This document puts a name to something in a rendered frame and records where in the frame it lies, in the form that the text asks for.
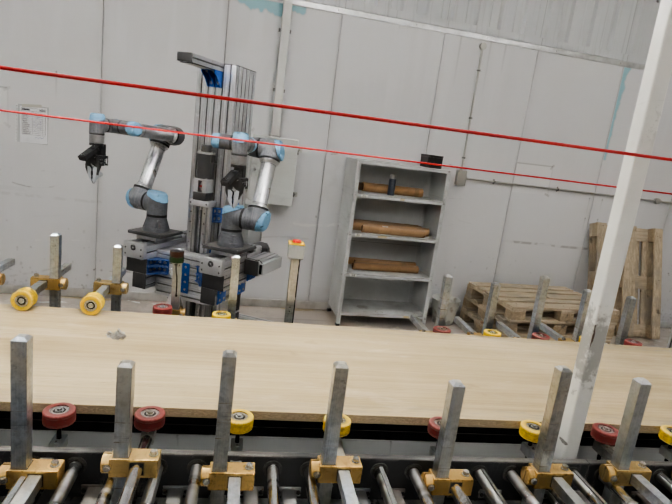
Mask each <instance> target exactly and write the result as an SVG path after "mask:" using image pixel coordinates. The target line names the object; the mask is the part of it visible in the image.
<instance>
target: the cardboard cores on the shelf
mask: <svg viewBox="0 0 672 504"><path fill-rule="evenodd" d="M358 190H362V191H366V192H376V193H385V194H387V192H388V185H386V184H377V183H368V182H363V183H361V182H359V185H358ZM423 193H424V190H423V189H422V188H413V187H404V186H395V192H394V195H403V196H412V197H421V198H422V197H423ZM353 230H361V232H365V233H375V234H386V235H396V236H407V237H417V238H425V236H426V237H428V236H429V234H430V230H429V228H422V226H418V225H411V224H401V223H391V222H381V221H371V220H361V219H354V222H353ZM348 264H352V269H353V270H369V271H384V272H400V273H415V274H417V273H418V272H419V267H418V266H416V263H415V262H404V261H393V260H381V259H369V258H357V257H349V260H348Z"/></svg>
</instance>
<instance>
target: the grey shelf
mask: <svg viewBox="0 0 672 504"><path fill-rule="evenodd" d="M428 172H429V175H428ZM390 174H396V175H397V176H396V185H395V186H404V187H413V188H422V189H423V190H424V193H423V197H422V198H421V197H412V196H403V195H394V196H391V195H387V194H385V193H376V192H366V191H362V190H358V185H359V182H361V183H363V182H368V183H377V184H386V185H389V178H390ZM432 174H433V175H432ZM450 176H451V171H449V170H444V169H435V168H427V167H422V166H418V165H410V164H402V163H394V162H385V161H377V160H369V159H361V158H352V157H347V158H346V166H345V174H344V182H343V189H342V198H341V205H340V213H339V221H338V229H337V237H336V244H335V252H334V260H333V268H332V276H331V284H330V291H329V299H328V307H327V311H331V308H332V310H333V312H334V313H335V315H336V322H335V326H340V319H341V315H349V316H370V317H387V318H407V319H410V316H411V315H416V316H417V317H418V318H419V319H423V320H422V322H423V324H424V325H425V323H426V317H427V311H428V305H429V299H430V293H431V288H432V282H433V276H434V270H435V264H436V258H437V252H438V246H439V240H440V235H441V229H442V223H443V217H444V211H445V205H446V199H447V193H448V187H449V182H450ZM427 179H428V181H427ZM356 183H357V184H356ZM426 185H427V187H426ZM425 191H426V193H425ZM423 204H424V206H423ZM422 210H423V212H422ZM421 216H422V218H421ZM354 219H361V220H371V221H381V222H391V223H401V224H411V225H418V226H422V228H429V230H430V234H429V236H428V237H426V236H425V238H417V237H407V236H396V235H386V234H375V233H365V232H361V230H353V222H354ZM351 221H352V222H351ZM420 222H421V224H420ZM351 223H352V224H351ZM439 229H440V230H439ZM438 235H439V236H438ZM417 242H418V243H417ZM416 247H417V249H416ZM420 248H421V249H420ZM415 253H416V255H415ZM419 254H420V255H419ZM349 257H357V258H369V259H381V260H393V261H404V262H414V259H415V263H416V266H418V267H419V272H418V273H417V274H415V273H400V272H384V271H369V270H353V269H352V264H348V260H349ZM410 284H411V286H410ZM409 290H410V293H409ZM413 291H414V292H413ZM408 297H409V299H408ZM427 300H428V301H427ZM426 306H427V307H426ZM338 319H339V320H338Z"/></svg>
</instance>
